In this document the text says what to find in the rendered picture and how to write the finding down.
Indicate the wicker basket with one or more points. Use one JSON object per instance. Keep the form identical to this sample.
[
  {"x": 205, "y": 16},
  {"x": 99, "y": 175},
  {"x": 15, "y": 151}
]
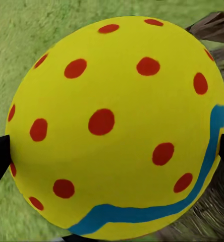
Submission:
[{"x": 210, "y": 206}]

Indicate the easter egg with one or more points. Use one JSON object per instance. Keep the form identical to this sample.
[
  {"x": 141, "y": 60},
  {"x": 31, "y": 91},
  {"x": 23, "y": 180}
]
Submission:
[{"x": 115, "y": 131}]

